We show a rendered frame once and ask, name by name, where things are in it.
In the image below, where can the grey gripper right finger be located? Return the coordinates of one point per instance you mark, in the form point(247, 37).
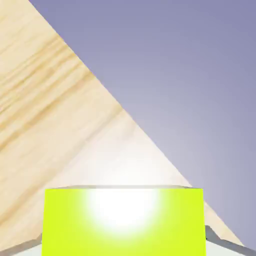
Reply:
point(222, 247)

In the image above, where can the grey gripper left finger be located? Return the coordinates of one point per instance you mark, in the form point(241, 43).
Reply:
point(24, 249)

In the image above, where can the small yellow-green cube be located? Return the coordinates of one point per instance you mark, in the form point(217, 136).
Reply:
point(60, 224)

